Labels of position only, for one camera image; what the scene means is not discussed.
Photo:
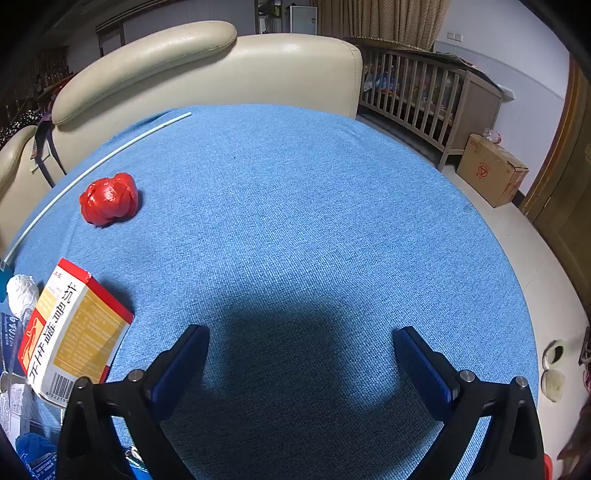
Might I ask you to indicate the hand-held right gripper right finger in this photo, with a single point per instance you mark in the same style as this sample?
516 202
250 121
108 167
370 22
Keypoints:
425 364

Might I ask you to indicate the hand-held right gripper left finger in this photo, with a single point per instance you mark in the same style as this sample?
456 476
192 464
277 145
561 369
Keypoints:
178 369

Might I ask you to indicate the white yellow medicine box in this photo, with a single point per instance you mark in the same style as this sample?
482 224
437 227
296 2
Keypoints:
69 332

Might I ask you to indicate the clear plastic blister pack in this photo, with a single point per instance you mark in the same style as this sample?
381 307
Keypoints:
18 406

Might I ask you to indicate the white tissue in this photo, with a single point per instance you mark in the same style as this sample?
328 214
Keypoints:
23 293

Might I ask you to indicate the red wrapper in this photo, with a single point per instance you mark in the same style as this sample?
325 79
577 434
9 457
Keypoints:
108 198

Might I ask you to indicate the blue tablecloth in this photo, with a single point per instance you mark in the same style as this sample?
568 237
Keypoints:
300 221

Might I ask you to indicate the cardboard box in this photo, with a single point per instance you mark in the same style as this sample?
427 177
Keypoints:
489 173

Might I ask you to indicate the wooden door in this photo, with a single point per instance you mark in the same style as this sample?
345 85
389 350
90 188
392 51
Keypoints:
568 207

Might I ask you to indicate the thin white rod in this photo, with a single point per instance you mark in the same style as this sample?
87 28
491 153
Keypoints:
92 167

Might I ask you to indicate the clear plastic bag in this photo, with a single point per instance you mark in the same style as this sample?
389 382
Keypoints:
492 136

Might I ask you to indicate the wooden crib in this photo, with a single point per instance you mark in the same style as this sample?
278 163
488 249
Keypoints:
480 101

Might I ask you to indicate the cream leather sofa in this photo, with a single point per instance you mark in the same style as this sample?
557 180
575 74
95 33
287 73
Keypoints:
286 74

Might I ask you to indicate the dark wine rack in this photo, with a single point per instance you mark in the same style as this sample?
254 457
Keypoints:
27 92

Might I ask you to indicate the dark display shelf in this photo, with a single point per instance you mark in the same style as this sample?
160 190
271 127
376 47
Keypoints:
270 16

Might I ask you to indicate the white standing appliance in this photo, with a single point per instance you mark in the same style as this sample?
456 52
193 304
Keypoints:
302 21

